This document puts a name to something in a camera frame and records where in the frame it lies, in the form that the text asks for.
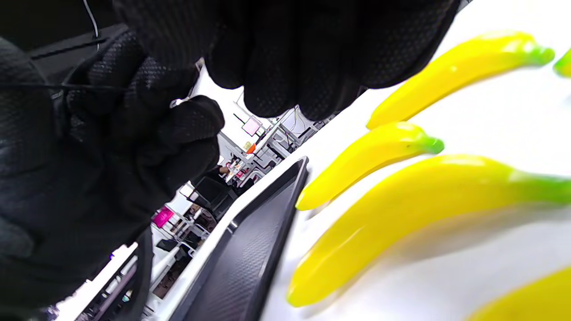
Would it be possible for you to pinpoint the person's left hand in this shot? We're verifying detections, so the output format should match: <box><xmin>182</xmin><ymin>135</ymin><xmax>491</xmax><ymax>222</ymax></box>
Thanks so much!
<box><xmin>0</xmin><ymin>28</ymin><xmax>226</xmax><ymax>309</ymax></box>

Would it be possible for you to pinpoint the person's right hand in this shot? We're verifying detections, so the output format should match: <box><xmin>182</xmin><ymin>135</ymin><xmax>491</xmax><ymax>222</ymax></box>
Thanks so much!
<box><xmin>114</xmin><ymin>0</ymin><xmax>461</xmax><ymax>122</ymax></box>

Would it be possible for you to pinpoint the yellow plastic banana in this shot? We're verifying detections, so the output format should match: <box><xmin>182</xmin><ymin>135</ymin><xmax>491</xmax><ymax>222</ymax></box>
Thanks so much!
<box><xmin>287</xmin><ymin>155</ymin><xmax>571</xmax><ymax>308</ymax></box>
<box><xmin>296</xmin><ymin>121</ymin><xmax>445</xmax><ymax>211</ymax></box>
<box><xmin>553</xmin><ymin>48</ymin><xmax>571</xmax><ymax>77</ymax></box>
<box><xmin>464</xmin><ymin>267</ymin><xmax>571</xmax><ymax>321</ymax></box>
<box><xmin>367</xmin><ymin>30</ymin><xmax>556</xmax><ymax>130</ymax></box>

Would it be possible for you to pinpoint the black plastic tray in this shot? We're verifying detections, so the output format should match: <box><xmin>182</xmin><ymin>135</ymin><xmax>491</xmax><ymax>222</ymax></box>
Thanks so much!
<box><xmin>170</xmin><ymin>156</ymin><xmax>310</xmax><ymax>321</ymax></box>

